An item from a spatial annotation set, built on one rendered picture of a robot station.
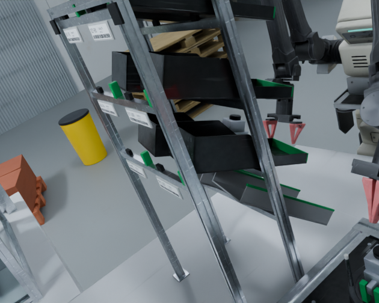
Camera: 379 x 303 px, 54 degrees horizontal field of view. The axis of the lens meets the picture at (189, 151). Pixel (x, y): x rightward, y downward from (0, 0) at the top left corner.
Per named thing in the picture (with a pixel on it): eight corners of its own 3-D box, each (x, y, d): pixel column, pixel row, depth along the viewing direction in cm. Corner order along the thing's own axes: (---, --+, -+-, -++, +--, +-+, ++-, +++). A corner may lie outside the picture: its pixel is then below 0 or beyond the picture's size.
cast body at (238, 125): (238, 138, 103) (241, 113, 101) (247, 142, 100) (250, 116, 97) (211, 139, 100) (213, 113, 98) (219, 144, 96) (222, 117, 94)
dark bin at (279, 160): (271, 146, 95) (275, 118, 92) (307, 163, 83) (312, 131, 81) (167, 154, 83) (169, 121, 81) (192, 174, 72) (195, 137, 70)
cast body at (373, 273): (383, 261, 74) (379, 235, 71) (406, 271, 71) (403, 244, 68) (358, 288, 71) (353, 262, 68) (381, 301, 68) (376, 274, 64)
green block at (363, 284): (365, 296, 73) (362, 278, 71) (371, 299, 72) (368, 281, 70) (361, 300, 73) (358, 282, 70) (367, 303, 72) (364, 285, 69)
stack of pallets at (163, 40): (206, 80, 563) (186, 20, 523) (248, 82, 494) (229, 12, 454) (138, 121, 506) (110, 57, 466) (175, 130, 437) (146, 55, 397)
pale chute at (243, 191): (292, 204, 104) (299, 189, 103) (326, 226, 93) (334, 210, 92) (211, 180, 90) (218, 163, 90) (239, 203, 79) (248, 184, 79)
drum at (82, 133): (90, 169, 422) (66, 125, 397) (76, 164, 449) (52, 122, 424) (115, 152, 441) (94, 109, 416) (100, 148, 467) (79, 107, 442)
